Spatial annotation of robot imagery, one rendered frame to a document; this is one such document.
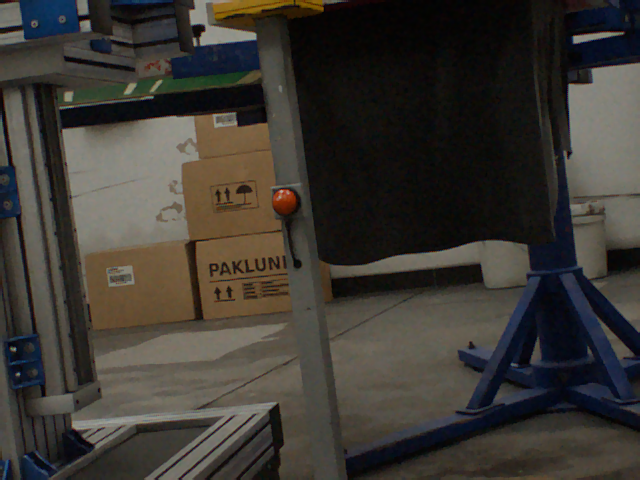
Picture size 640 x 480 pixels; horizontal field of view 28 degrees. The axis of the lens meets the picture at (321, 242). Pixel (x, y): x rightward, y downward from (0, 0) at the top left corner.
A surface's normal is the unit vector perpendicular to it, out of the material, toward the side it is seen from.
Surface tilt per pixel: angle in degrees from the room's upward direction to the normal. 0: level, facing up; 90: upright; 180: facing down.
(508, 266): 94
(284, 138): 90
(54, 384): 90
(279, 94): 90
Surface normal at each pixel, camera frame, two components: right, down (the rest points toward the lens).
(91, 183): -0.31, 0.09
